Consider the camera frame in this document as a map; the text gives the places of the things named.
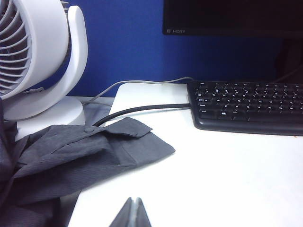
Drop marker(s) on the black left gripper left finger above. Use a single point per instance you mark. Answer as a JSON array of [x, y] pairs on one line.
[[125, 215]]

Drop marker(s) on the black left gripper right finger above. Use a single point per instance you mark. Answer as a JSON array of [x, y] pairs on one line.
[[142, 215]]

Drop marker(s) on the dark grey cloth garment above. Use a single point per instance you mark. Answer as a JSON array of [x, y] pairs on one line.
[[71, 153]]

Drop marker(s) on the black computer keyboard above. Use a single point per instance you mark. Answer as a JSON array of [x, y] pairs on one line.
[[248, 111]]

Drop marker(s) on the white desk fan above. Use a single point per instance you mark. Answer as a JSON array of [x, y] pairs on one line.
[[47, 59]]

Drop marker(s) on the black monitor stand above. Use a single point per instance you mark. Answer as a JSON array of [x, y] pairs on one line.
[[290, 61]]

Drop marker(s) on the black computer monitor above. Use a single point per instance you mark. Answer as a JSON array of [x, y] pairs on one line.
[[236, 16]]

